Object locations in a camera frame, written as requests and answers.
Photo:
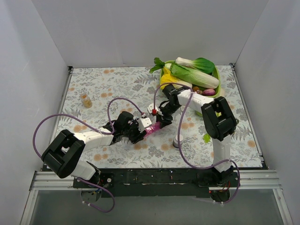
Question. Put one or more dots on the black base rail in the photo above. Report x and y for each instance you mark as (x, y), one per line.
(161, 182)

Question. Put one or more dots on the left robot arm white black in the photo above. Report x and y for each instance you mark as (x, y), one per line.
(63, 154)

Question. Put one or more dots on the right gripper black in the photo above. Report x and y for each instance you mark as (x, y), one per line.
(162, 116)

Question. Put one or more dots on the green bok choy toy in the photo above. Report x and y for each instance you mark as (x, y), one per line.
(201, 64)

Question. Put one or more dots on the pink weekly pill organizer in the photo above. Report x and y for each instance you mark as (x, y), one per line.
(152, 129)

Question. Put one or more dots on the green round cabbage toy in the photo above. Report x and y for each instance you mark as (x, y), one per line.
(199, 113)

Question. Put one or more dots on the small orange pill jar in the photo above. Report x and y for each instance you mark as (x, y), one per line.
(86, 101)

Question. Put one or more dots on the parsley leaf toy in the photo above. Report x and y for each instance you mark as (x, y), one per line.
(159, 64)

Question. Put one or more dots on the purple onion toy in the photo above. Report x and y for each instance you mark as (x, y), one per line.
(209, 92)

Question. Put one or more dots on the brown mushroom toy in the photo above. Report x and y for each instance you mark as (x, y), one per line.
(197, 90)

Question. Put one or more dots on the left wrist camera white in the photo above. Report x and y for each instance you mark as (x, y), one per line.
(144, 123)

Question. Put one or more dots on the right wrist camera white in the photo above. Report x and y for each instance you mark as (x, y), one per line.
(153, 110)

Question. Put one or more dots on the yellow napa cabbage toy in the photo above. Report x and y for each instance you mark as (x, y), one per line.
(168, 78)

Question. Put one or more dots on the green plastic basket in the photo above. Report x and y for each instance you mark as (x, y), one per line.
(165, 70)

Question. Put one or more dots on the floral table mat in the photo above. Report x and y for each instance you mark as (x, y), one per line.
(133, 89)

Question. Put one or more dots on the white capped pill bottle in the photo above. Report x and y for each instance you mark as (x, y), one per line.
(177, 141)

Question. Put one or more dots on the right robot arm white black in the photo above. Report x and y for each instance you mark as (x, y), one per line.
(220, 125)

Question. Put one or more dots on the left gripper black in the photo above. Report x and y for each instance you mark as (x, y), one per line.
(137, 132)

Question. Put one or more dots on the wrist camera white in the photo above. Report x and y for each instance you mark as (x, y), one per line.
(153, 110)
(144, 123)

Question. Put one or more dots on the long napa cabbage toy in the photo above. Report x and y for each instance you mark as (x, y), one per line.
(194, 76)

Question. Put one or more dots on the celery stalk toy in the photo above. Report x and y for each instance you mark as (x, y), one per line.
(206, 137)

